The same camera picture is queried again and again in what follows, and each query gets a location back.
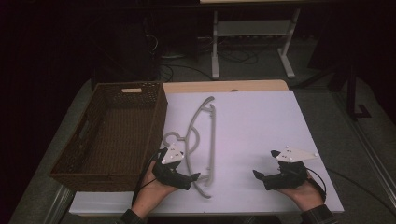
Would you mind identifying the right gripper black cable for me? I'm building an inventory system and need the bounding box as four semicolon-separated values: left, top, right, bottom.
305;167;328;203

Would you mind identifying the aluminium frame rail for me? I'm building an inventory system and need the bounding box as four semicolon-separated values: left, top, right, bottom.
42;185;75;224
332;91;396;207

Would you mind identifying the tangle of black floor cables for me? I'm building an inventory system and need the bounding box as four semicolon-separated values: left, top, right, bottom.
159;46;260;82

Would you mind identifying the white metal desk frame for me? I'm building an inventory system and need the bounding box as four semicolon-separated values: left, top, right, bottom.
210;7;302;81

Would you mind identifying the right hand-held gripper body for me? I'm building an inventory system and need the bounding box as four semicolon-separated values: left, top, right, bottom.
262;145;319;191

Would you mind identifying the dark metal stand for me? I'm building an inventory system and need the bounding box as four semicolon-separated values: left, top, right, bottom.
293;60;373;121

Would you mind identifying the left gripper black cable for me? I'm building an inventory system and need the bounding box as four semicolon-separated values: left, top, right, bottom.
132;148;166;205

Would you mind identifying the person's left hand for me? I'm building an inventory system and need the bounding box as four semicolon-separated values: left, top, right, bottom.
131;161;179;218

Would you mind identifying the grey plastic clothes hanger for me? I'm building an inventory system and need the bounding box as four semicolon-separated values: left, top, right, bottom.
162;95;217;200

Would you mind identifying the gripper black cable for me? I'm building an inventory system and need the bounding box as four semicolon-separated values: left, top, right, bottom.
305;167;328;203
132;148;166;205

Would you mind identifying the black floor cable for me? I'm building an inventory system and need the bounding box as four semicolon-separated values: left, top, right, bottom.
325;167;396;217

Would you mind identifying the person's right hand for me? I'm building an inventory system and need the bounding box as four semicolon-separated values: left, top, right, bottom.
276;173;325;213

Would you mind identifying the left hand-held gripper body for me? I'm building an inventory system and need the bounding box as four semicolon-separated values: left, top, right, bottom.
151;143;192;191

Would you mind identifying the white table board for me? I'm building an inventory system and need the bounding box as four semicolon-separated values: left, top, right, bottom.
68;90;346;217

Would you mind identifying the brown wicker basket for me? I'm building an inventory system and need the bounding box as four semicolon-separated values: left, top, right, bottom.
49;81;169;192

